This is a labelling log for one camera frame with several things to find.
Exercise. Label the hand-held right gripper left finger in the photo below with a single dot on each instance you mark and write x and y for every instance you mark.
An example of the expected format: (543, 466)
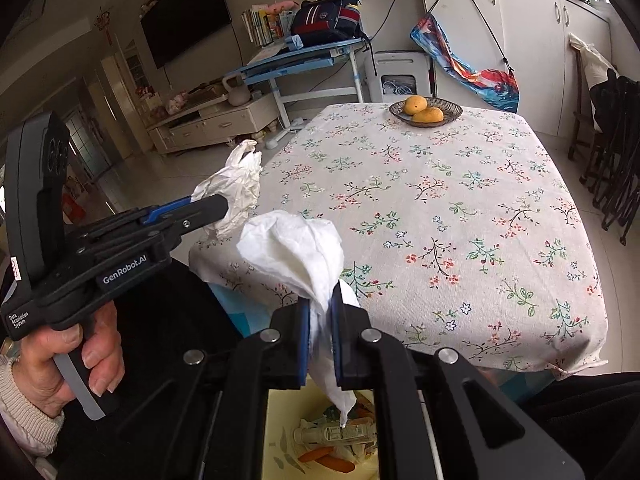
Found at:
(303, 340)

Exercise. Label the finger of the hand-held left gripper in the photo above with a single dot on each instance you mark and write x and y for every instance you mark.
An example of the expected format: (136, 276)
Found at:
(200, 210)
(170, 208)

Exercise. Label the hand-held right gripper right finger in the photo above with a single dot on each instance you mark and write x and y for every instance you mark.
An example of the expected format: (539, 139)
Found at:
(337, 345)

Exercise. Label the white plastic bag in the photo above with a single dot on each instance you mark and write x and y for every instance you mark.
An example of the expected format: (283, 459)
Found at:
(235, 180)

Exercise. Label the yellow bin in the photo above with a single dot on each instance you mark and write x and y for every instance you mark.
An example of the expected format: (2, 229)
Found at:
(280, 410)

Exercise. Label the clear plastic bottle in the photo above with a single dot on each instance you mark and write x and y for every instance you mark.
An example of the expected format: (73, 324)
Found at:
(320, 432)

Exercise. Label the white tissue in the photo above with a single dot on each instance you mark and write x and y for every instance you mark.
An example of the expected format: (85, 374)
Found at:
(295, 250)

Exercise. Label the person's left forearm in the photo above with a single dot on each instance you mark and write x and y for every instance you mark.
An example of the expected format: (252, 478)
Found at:
(20, 425)

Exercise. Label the person's left hand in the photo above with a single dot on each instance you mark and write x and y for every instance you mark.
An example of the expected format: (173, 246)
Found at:
(105, 345)

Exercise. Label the cream television stand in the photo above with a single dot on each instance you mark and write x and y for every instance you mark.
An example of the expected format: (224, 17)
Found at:
(215, 127)

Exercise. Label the person's left leg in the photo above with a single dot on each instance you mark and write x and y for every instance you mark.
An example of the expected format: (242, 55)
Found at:
(165, 310)

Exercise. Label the person's leg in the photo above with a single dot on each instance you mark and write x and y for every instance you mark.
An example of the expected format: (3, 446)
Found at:
(165, 310)
(590, 420)

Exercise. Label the pink soft toy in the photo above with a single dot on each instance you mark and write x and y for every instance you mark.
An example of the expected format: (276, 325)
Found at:
(177, 102)

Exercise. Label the white kettle jug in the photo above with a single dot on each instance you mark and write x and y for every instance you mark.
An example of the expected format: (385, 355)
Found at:
(236, 92)

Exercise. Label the paper booklet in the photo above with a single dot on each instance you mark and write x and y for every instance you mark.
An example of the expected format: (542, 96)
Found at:
(267, 51)

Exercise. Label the floral cloth covered table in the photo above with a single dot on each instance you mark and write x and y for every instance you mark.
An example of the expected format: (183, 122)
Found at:
(450, 210)

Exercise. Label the blue study desk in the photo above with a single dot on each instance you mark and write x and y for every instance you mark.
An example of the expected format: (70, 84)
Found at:
(300, 60)

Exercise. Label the pale blue folded cloth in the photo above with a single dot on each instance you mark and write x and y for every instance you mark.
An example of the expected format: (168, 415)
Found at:
(297, 43)

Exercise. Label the black television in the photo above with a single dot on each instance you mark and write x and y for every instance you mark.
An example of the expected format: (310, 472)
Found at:
(185, 15)

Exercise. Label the row of books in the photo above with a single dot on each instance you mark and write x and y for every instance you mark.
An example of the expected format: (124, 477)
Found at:
(262, 25)

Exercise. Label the white plush toy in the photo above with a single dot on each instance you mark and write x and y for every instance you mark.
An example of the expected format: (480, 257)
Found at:
(146, 8)

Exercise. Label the pink plush toy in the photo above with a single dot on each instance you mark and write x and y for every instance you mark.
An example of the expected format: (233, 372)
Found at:
(281, 7)

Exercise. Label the dark striped backpack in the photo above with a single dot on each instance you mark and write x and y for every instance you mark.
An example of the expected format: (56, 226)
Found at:
(325, 17)

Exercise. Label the orange fruit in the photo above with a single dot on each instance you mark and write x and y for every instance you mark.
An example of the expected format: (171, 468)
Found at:
(429, 116)
(415, 105)

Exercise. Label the white floor appliance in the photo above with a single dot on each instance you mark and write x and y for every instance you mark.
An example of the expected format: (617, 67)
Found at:
(395, 62)

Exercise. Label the dark fruit bowl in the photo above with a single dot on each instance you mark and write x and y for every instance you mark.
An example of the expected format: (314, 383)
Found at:
(450, 110)

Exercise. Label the person's right leg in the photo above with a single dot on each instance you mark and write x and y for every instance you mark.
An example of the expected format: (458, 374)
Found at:
(590, 420)

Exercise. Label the wooden chair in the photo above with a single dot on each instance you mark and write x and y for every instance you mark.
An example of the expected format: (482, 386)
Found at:
(580, 125)

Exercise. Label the black folding chairs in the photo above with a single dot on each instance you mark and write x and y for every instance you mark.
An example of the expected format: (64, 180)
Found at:
(615, 125)

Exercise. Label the white cabinet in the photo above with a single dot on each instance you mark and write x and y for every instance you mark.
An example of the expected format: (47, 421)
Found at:
(530, 35)

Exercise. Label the white tote bag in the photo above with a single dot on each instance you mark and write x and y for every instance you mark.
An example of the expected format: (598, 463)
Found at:
(597, 72)

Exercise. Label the red knot wall ornament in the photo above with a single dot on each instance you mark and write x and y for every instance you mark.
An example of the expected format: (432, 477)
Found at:
(103, 20)

